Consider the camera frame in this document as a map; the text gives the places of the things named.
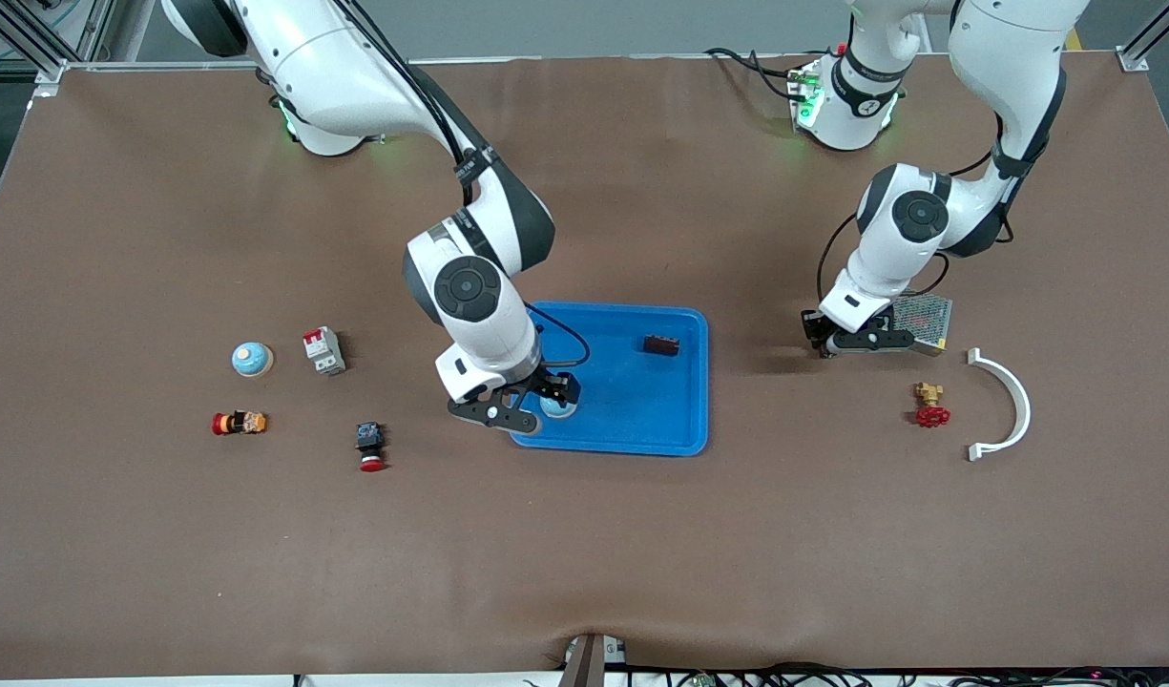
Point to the metal mesh power supply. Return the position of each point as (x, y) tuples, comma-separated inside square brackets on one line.
[(930, 320)]

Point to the brown table cover sheet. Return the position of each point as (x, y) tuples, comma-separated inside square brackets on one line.
[(584, 553)]

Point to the brass valve red handwheel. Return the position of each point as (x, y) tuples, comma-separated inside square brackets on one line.
[(931, 415)]

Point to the blue plastic tray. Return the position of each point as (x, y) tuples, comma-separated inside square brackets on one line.
[(632, 410)]

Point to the grey metal bracket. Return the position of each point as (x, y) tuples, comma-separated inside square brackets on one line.
[(584, 663)]

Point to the orange red small switch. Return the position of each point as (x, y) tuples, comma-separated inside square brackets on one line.
[(240, 423)]

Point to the dark brown relay block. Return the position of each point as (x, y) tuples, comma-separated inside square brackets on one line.
[(660, 344)]

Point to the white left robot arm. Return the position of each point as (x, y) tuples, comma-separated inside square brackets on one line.
[(1013, 86)]

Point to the aluminium frame post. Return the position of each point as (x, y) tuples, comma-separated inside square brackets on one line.
[(45, 72), (1133, 59)]

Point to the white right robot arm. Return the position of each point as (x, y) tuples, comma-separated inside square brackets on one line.
[(355, 67)]

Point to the red emergency stop button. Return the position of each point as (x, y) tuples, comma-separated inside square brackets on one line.
[(371, 448)]

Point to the blue service bell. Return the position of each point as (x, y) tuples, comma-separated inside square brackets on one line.
[(557, 411), (252, 360)]

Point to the white red circuit breaker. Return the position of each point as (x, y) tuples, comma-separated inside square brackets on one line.
[(323, 351)]

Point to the white curved pipe clamp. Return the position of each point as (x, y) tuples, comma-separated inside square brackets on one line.
[(1021, 405)]

